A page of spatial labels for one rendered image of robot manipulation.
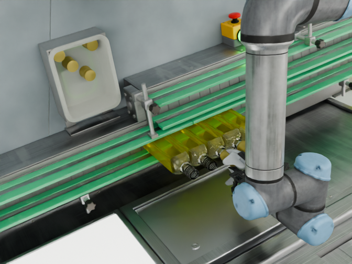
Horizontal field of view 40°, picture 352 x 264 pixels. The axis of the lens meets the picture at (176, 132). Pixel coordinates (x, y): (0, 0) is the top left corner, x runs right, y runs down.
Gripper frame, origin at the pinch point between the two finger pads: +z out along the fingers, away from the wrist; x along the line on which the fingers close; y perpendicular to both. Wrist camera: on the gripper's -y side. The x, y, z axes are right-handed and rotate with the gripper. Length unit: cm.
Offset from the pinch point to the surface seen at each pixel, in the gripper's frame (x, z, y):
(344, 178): 16.5, -10.3, -31.3
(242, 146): -1.3, 1.6, -4.5
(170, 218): 12.3, 4.1, 19.7
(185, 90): -13.7, 20.8, 0.1
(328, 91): 13, 27, -63
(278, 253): 12.8, -23.8, 5.3
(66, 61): -28, 36, 28
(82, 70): -23.7, 36.3, 23.9
